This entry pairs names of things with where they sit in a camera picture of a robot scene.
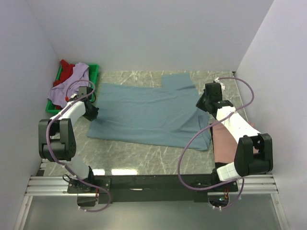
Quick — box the blue t-shirt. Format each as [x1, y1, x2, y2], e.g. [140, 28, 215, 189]
[87, 73, 210, 148]

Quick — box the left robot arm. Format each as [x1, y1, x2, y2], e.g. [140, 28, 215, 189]
[38, 99, 99, 193]

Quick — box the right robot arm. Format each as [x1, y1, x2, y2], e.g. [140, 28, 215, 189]
[194, 94, 273, 191]

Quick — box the lavender t-shirt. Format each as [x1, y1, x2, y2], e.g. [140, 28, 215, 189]
[48, 62, 90, 108]

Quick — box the green plastic bin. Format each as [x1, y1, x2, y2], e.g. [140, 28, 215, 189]
[46, 64, 99, 114]

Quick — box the folded pink t-shirt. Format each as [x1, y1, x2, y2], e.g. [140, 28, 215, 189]
[212, 122, 259, 163]

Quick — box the red t-shirt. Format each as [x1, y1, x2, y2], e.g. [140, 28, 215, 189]
[53, 59, 75, 87]

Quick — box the black base beam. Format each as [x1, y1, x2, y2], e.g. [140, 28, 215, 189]
[67, 174, 238, 207]

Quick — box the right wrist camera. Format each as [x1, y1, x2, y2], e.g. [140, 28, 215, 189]
[204, 82, 223, 102]

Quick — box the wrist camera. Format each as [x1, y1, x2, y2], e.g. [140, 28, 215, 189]
[65, 86, 93, 102]
[204, 82, 223, 102]

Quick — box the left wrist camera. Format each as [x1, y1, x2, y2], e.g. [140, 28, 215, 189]
[65, 86, 93, 102]

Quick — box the aluminium rail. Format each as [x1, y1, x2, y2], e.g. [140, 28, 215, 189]
[25, 173, 280, 197]

